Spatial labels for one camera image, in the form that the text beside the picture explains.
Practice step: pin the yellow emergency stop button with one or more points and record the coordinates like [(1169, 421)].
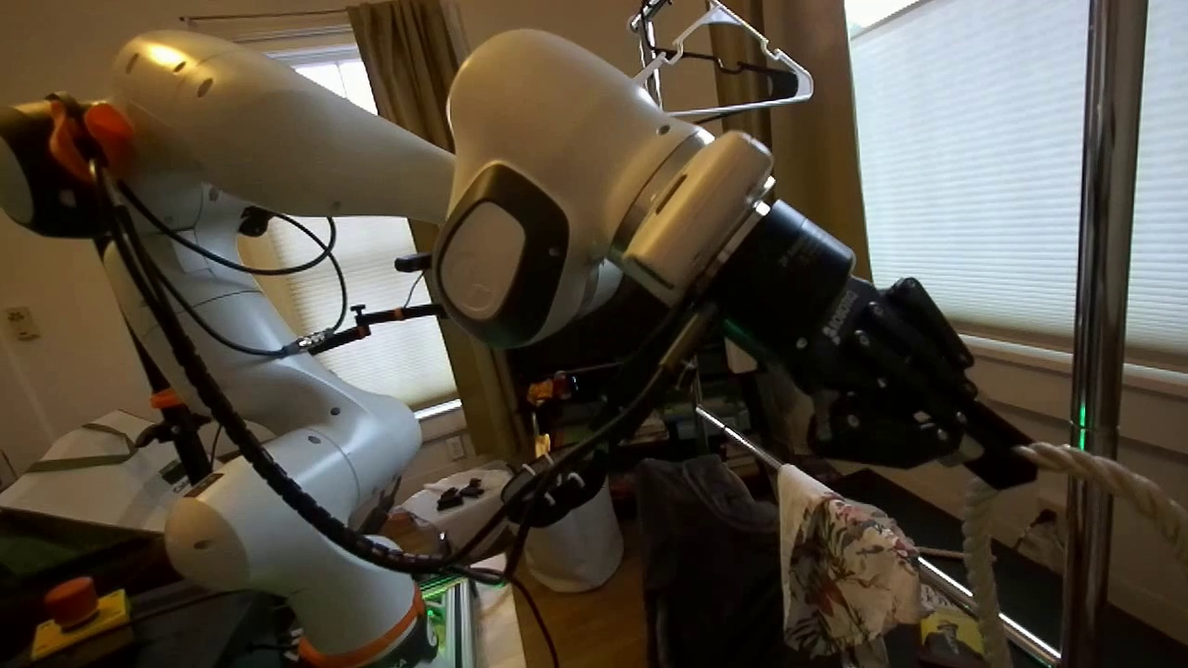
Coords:
[(75, 624)]

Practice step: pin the chrome rack post green light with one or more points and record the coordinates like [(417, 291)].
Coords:
[(1099, 246)]

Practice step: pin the yellow printed package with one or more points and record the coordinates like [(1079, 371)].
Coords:
[(953, 635)]

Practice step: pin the dark grey cloth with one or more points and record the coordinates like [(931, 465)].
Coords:
[(707, 570)]

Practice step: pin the floral print cloth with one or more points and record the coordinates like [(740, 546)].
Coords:
[(855, 570)]

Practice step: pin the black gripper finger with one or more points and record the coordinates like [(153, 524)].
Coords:
[(1003, 455)]

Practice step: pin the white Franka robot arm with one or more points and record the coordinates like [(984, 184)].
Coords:
[(248, 133)]

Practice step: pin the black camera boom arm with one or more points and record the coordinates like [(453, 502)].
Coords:
[(374, 321)]

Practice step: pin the chrome rack lower rail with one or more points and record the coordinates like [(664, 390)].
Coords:
[(990, 618)]

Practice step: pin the white plastic clothes hanger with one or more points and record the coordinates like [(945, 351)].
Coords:
[(749, 107)]

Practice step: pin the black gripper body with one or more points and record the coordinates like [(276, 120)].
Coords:
[(893, 395)]

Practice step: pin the black bar camera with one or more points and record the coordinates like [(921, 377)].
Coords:
[(414, 261)]

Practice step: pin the white window blind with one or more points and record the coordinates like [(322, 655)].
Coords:
[(966, 162), (395, 366)]

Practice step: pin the white plastic bin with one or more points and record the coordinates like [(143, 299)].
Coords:
[(578, 541)]

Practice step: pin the olive green curtain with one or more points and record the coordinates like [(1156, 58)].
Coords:
[(802, 186), (414, 75)]

